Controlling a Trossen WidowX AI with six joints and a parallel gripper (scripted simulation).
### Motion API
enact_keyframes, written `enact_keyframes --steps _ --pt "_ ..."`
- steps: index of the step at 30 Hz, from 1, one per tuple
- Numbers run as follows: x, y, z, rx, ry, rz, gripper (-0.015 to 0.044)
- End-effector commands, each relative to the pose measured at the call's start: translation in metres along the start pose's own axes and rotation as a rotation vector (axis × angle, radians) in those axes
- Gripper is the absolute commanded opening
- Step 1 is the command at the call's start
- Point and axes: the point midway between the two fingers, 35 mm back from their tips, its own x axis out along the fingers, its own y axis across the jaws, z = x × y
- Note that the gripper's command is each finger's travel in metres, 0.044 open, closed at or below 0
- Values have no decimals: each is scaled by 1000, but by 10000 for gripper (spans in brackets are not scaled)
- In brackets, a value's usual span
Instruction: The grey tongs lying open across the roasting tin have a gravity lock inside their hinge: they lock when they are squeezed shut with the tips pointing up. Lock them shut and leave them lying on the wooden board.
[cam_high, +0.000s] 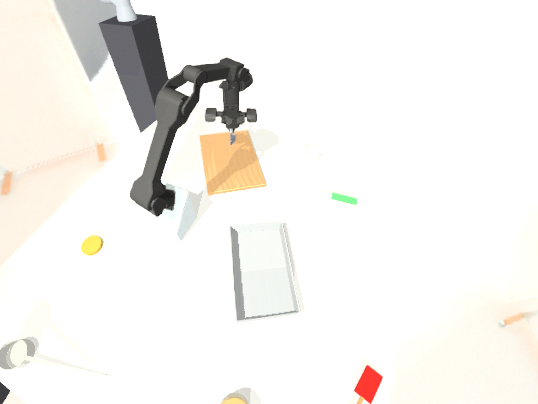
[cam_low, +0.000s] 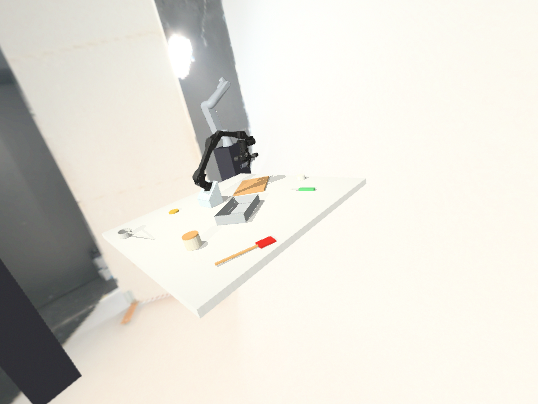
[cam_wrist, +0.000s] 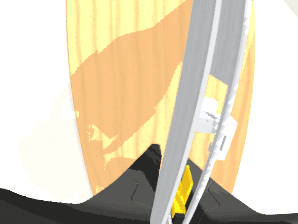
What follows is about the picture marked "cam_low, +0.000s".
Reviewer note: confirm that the red spatula with wooden handle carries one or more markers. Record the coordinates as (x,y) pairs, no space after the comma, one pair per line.
(262,243)

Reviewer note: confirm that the pale yellow wooden board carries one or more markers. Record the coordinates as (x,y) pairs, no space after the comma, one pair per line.
(252,186)

